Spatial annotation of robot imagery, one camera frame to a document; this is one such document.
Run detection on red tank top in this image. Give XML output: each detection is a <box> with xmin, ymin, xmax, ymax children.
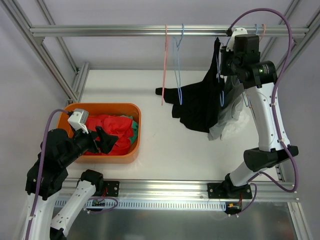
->
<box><xmin>85</xmin><ymin>114</ymin><xmax>132</xmax><ymax>156</ymax></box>

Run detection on green tank top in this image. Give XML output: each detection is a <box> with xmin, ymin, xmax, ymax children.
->
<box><xmin>121</xmin><ymin>115</ymin><xmax>139</xmax><ymax>146</ymax></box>

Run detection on grey tank top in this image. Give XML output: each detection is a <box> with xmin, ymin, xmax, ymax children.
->
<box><xmin>207</xmin><ymin>76</ymin><xmax>247</xmax><ymax>141</ymax></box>

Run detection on black tank top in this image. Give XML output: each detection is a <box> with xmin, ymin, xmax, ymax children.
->
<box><xmin>155</xmin><ymin>38</ymin><xmax>225</xmax><ymax>133</ymax></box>

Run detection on blue wire hanger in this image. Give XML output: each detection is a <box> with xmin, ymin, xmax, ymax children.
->
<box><xmin>172</xmin><ymin>23</ymin><xmax>185</xmax><ymax>106</ymax></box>

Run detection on pink wire hanger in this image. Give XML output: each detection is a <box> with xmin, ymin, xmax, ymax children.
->
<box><xmin>161</xmin><ymin>24</ymin><xmax>169</xmax><ymax>106</ymax></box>

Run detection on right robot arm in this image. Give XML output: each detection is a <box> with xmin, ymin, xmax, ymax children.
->
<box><xmin>215</xmin><ymin>34</ymin><xmax>299</xmax><ymax>199</ymax></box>

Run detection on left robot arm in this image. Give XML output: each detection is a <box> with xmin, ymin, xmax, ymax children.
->
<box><xmin>23</xmin><ymin>126</ymin><xmax>118</xmax><ymax>240</ymax></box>

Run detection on pink hanger far right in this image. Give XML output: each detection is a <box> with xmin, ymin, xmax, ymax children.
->
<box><xmin>259</xmin><ymin>23</ymin><xmax>266</xmax><ymax>41</ymax></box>

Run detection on orange plastic basket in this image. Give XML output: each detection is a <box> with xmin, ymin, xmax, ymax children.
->
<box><xmin>64</xmin><ymin>103</ymin><xmax>142</xmax><ymax>164</ymax></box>

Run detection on white cloth on table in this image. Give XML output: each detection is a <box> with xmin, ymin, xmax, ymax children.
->
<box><xmin>220</xmin><ymin>111</ymin><xmax>250</xmax><ymax>141</ymax></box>

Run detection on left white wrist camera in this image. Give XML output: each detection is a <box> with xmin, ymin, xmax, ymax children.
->
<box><xmin>67</xmin><ymin>108</ymin><xmax>89</xmax><ymax>134</ymax></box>

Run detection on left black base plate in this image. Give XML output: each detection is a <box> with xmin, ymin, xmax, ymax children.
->
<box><xmin>102</xmin><ymin>180</ymin><xmax>120</xmax><ymax>198</ymax></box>

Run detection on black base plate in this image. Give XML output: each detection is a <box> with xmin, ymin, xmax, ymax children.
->
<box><xmin>102</xmin><ymin>180</ymin><xmax>120</xmax><ymax>198</ymax></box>
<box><xmin>207</xmin><ymin>181</ymin><xmax>253</xmax><ymax>200</ymax></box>

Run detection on aluminium front rail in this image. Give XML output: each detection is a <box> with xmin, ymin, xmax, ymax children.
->
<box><xmin>28</xmin><ymin>178</ymin><xmax>300</xmax><ymax>201</ymax></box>

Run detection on white slotted cable duct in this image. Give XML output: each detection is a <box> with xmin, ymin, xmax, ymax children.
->
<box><xmin>53</xmin><ymin>199</ymin><xmax>227</xmax><ymax>211</ymax></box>

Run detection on aluminium hanging rail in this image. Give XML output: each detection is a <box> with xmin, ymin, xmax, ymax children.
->
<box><xmin>29</xmin><ymin>23</ymin><xmax>310</xmax><ymax>38</ymax></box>

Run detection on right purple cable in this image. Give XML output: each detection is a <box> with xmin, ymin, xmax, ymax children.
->
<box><xmin>226</xmin><ymin>8</ymin><xmax>300</xmax><ymax>216</ymax></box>

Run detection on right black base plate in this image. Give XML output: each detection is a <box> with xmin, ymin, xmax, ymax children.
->
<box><xmin>207</xmin><ymin>181</ymin><xmax>253</xmax><ymax>200</ymax></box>

